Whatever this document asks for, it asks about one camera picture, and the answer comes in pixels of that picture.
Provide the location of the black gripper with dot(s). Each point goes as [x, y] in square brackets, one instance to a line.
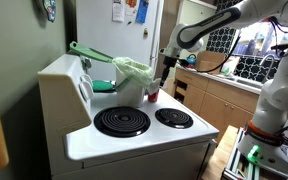
[170, 64]

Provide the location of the red coke can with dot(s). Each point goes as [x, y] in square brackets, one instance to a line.
[153, 97]

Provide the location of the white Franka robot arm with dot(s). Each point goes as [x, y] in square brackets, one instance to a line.
[280, 93]

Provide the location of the pale green bin liner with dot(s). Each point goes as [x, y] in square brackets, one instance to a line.
[134, 70]

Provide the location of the white trash bin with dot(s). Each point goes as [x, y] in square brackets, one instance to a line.
[130, 96]

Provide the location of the blue kettle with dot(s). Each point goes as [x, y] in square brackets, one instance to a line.
[191, 60]

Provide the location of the small black coil burner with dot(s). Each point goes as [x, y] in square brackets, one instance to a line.
[174, 118]

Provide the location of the small yellow fridge magnet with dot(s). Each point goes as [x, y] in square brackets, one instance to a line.
[145, 33]

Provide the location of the large cardboard box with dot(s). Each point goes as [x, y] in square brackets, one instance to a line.
[210, 61]

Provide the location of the wooden kitchen base cabinets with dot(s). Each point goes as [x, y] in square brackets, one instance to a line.
[217, 103]

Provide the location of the large black coil burner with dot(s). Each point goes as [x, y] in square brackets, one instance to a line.
[122, 121]

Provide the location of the white green package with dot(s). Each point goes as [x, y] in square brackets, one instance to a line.
[226, 70]

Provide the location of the teal green cloth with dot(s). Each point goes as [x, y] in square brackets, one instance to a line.
[101, 86]

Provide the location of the blue paper sheet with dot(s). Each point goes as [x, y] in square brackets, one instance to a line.
[142, 11]

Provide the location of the white refrigerator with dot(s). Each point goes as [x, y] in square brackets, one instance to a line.
[107, 36]

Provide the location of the white electric stove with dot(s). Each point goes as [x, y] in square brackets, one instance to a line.
[134, 143]

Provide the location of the cream tall cabinet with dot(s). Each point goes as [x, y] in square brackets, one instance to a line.
[194, 10]

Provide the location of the white stove knob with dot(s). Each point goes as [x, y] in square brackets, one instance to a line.
[87, 79]
[85, 91]

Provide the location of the white paper with orange print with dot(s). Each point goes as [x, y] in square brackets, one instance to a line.
[131, 6]

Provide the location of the white paper note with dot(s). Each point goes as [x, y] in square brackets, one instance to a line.
[118, 11]

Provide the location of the kitchen window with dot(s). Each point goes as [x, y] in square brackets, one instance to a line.
[260, 40]

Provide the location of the chrome sink faucet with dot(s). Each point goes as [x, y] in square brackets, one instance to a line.
[267, 60]

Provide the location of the black clamp bar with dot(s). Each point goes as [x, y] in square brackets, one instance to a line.
[284, 46]

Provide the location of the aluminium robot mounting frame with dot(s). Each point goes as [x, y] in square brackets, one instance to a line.
[237, 166]

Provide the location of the colourful round wall decoration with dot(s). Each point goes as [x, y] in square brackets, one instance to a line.
[50, 8]

